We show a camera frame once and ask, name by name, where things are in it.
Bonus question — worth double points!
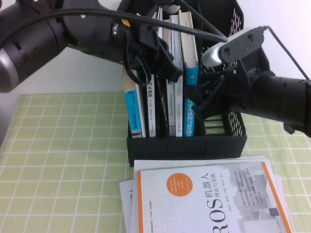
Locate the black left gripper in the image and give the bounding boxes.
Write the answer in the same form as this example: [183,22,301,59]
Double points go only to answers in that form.
[110,19,184,83]

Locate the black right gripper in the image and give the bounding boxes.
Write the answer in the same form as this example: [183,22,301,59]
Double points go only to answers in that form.
[184,59,253,119]

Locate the blue spine book yellow cover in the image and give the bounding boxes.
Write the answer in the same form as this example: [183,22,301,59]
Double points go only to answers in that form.
[178,9,200,138]

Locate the white book orange spine band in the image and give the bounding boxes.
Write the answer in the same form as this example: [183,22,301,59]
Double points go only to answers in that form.
[170,15,185,137]

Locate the grey spine book dark cover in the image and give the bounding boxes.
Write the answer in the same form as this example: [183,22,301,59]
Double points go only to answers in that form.
[162,19,176,137]

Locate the white spine book black letters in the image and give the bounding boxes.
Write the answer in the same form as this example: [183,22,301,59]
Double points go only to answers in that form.
[145,7,164,138]

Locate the black plastic book holder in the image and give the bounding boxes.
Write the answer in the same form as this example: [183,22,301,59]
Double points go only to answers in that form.
[121,0,248,167]

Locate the cyan spine book tan pages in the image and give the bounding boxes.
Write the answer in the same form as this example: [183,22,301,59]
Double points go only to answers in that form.
[122,67,146,139]

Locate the white orange ROS book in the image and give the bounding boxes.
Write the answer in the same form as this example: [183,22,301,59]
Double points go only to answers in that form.
[136,161,292,233]

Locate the white book red print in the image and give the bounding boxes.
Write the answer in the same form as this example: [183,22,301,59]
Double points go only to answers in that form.
[119,179,137,233]

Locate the green checkered tablecloth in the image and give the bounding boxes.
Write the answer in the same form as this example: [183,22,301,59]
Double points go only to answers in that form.
[0,84,311,233]

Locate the thick black cable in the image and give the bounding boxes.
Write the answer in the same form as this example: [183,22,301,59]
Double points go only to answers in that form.
[0,8,229,49]

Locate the thin black camera cable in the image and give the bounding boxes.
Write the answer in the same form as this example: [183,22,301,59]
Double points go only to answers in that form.
[262,25,311,81]

